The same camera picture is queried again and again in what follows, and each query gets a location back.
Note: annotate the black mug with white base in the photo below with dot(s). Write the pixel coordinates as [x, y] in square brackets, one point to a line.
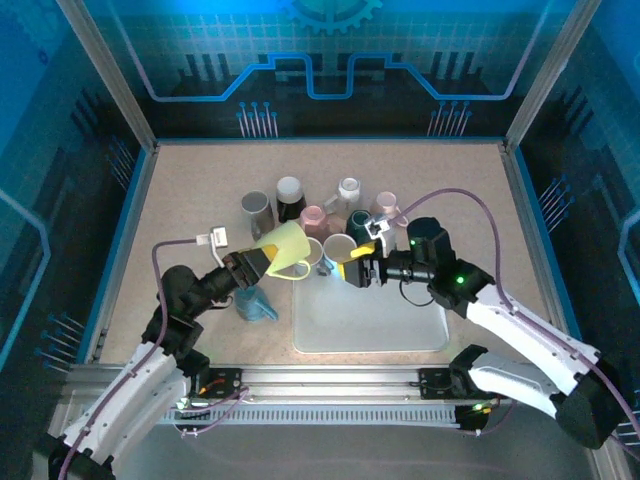
[290, 202]

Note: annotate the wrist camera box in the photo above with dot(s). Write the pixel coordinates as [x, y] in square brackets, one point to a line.
[377, 227]
[219, 235]

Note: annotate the base controller board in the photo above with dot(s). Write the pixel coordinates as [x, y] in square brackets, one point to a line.
[197, 404]
[472, 420]

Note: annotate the aluminium side rail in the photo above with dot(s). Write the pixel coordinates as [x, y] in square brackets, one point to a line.
[132, 220]
[525, 200]

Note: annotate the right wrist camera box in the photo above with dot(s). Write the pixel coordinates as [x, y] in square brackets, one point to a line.
[377, 227]

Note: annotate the yellow-green mug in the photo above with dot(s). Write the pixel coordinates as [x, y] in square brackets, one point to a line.
[292, 242]

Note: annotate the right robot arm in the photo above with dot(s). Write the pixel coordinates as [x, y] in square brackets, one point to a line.
[525, 330]

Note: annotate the grey-blue mug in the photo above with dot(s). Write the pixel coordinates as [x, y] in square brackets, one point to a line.
[316, 255]

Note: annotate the light blue mug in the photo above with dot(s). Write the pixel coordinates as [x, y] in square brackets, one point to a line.
[337, 247]

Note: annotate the aluminium frame post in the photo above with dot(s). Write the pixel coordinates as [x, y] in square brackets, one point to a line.
[110, 75]
[550, 75]

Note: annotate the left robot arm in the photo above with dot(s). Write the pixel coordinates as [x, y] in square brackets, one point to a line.
[125, 385]

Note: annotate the dark green mug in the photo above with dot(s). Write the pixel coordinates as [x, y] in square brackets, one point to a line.
[356, 225]

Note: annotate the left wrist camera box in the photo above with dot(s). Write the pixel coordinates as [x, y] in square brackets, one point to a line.
[219, 235]

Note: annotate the aluminium table rail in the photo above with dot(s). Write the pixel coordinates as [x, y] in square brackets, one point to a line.
[330, 382]

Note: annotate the white plastic tray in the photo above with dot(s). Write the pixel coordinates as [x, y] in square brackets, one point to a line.
[365, 325]

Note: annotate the pale pink mug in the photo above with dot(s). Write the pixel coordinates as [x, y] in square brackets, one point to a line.
[385, 202]

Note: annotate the grey mug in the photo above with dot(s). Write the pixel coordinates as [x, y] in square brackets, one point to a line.
[255, 205]

